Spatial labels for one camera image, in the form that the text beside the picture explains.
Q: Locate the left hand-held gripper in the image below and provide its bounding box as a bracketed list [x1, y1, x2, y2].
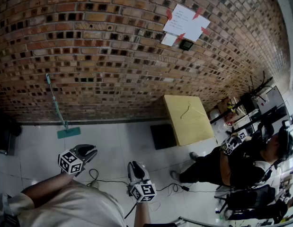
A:
[57, 144, 98, 176]

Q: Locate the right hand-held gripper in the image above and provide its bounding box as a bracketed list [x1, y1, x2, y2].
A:
[126, 161, 157, 203]

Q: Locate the teal mop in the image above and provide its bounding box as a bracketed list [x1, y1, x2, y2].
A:
[45, 73, 81, 140]

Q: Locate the person's right forearm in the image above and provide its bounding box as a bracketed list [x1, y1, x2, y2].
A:
[133, 201, 152, 227]

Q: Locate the person's left forearm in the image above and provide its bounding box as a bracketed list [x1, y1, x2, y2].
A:
[20, 171, 76, 208]

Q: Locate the black table base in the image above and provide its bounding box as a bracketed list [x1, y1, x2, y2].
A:
[150, 123, 178, 150]

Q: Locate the person's beige shirt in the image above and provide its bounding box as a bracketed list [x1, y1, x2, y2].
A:
[0, 181, 127, 227]

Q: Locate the yellow wooden table top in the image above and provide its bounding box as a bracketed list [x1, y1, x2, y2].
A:
[163, 95, 215, 147]

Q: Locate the grey metal railing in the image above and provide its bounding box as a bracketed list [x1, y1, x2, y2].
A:
[177, 216, 232, 227]

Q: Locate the black wheeled cart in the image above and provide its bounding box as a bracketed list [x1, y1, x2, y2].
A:
[0, 112, 22, 157]

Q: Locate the brown cardboard box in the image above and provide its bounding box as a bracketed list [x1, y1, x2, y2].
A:
[216, 96, 237, 114]

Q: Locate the black office chair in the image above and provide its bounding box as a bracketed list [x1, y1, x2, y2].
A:
[214, 184, 277, 220]

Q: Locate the small white paper sheet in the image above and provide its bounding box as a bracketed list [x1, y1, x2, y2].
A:
[160, 33, 177, 47]

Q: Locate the black coat rack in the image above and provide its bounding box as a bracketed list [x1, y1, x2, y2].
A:
[248, 70, 274, 99]

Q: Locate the large white paper sheet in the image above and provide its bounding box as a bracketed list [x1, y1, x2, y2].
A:
[162, 4, 211, 42]

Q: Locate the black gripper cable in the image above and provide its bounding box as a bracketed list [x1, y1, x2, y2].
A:
[124, 201, 138, 219]

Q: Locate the black floor cable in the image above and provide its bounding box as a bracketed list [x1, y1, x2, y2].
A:
[86, 168, 219, 194]

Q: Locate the black wall switch box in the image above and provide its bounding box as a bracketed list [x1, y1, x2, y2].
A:
[179, 39, 194, 51]

